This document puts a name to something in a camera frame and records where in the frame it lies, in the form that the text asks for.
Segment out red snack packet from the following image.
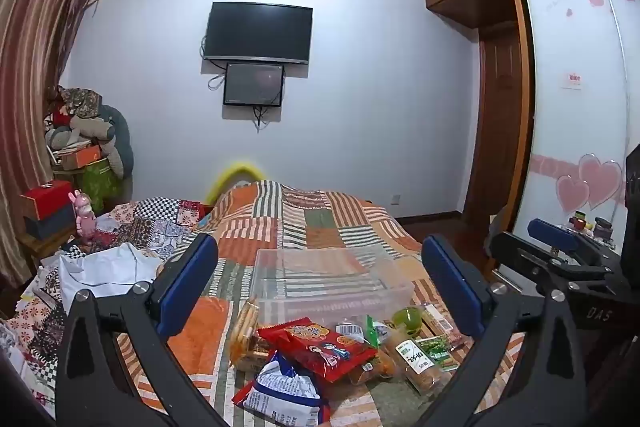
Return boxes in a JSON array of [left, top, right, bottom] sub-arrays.
[[257, 318, 378, 382]]

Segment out wooden nightstand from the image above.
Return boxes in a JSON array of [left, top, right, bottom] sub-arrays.
[[17, 227, 76, 268]]

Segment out small black wall monitor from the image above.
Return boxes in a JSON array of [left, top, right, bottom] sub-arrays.
[[223, 63, 286, 108]]

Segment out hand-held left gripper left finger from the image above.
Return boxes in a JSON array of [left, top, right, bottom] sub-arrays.
[[54, 233, 231, 427]]

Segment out checked patchwork quilt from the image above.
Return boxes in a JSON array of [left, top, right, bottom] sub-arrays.
[[0, 196, 211, 408]]

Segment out red box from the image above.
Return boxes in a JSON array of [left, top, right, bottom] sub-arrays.
[[20, 180, 74, 222]]

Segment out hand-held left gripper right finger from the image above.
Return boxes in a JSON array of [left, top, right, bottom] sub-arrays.
[[415, 234, 587, 427]]

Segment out brown bread packet green label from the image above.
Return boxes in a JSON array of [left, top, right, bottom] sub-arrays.
[[387, 327, 446, 395]]

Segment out clear plastic container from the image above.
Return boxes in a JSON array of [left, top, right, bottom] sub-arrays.
[[250, 248, 415, 327]]

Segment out grey plastic bag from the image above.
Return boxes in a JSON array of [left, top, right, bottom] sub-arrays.
[[487, 207, 511, 258]]

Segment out pink plush toy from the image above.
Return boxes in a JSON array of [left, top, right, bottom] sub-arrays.
[[74, 189, 98, 240]]

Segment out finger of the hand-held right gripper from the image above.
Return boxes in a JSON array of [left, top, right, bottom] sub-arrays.
[[529, 218, 601, 256], [487, 232, 618, 290]]

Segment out brown wooden door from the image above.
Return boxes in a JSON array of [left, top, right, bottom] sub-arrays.
[[462, 29, 523, 220]]

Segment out yellow foam tube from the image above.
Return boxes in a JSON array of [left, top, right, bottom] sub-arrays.
[[205, 161, 268, 205]]

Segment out white cloth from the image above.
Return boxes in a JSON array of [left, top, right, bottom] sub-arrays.
[[59, 242, 163, 298]]

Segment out black wall television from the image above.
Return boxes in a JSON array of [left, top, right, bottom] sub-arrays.
[[202, 2, 314, 65]]

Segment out white heart-printed wardrobe door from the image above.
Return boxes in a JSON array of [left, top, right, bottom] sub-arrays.
[[517, 0, 640, 253]]

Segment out green jelly cup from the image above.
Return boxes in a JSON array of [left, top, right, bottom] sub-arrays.
[[392, 307, 423, 335]]

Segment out blue white snack packet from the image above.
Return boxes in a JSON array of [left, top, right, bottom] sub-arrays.
[[234, 351, 331, 427]]

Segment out green white snack packet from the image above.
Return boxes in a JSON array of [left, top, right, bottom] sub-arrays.
[[364, 314, 396, 348]]

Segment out beige toast slice packet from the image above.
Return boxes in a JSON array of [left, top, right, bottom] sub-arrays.
[[229, 298, 273, 370]]

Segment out orange cardboard box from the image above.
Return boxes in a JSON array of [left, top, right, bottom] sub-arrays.
[[60, 144, 103, 171]]

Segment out black television cable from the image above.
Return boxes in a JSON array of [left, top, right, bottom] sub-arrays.
[[201, 34, 226, 90]]

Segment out striped orange green blanket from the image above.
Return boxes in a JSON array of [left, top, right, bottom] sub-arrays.
[[115, 179, 526, 427]]

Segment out green gift bag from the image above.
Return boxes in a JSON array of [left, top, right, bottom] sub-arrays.
[[75, 157, 123, 212]]

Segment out floral patterned cloth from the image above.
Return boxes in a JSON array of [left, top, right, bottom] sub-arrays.
[[57, 86, 103, 118]]

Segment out dark grey box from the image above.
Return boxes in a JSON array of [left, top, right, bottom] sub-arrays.
[[25, 202, 78, 240]]

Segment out long clear snack packet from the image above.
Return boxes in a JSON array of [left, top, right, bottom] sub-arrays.
[[420, 302, 466, 348]]

